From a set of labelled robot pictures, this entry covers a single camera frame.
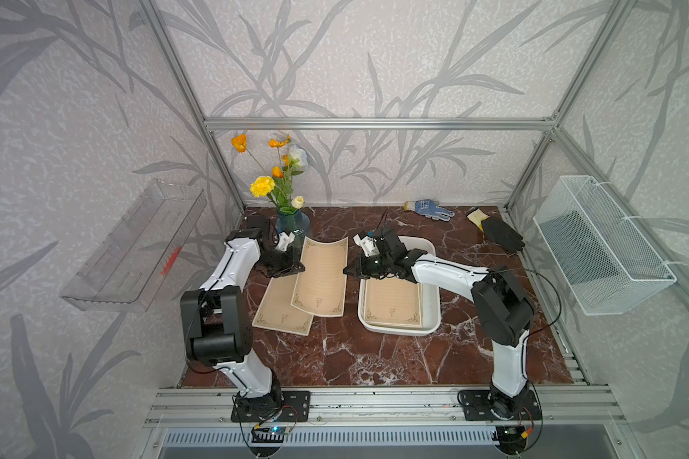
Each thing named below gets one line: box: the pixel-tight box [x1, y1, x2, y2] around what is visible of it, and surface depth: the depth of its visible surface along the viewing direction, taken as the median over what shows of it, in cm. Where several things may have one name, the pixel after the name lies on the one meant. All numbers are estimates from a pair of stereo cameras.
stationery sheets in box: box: [363, 274, 423, 328], surface depth 93 cm
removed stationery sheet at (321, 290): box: [290, 236, 350, 318], surface depth 89 cm
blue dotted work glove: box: [403, 198, 456, 221], surface depth 122 cm
